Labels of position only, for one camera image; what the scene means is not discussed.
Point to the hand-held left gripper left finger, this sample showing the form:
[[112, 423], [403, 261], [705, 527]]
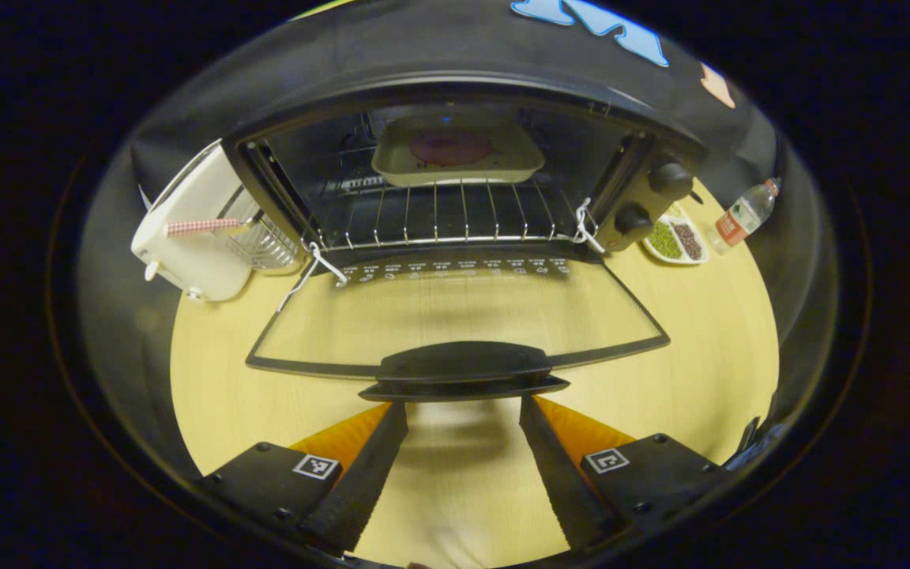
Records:
[[368, 482]]

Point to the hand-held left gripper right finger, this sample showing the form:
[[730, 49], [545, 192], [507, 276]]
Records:
[[562, 482]]

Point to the black electric oven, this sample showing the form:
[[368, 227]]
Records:
[[637, 197]]

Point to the cream square plate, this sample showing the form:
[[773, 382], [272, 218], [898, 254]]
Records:
[[392, 162]]

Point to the pink round food slice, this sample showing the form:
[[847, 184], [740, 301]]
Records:
[[451, 148]]

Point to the white divided snack plate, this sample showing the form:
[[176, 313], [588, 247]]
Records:
[[676, 237]]

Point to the clear plastic bottle red label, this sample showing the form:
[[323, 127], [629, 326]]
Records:
[[743, 215]]

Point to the white toaster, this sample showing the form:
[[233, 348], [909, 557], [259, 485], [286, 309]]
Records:
[[194, 190]]

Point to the black backdrop cloth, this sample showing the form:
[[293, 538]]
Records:
[[423, 47]]

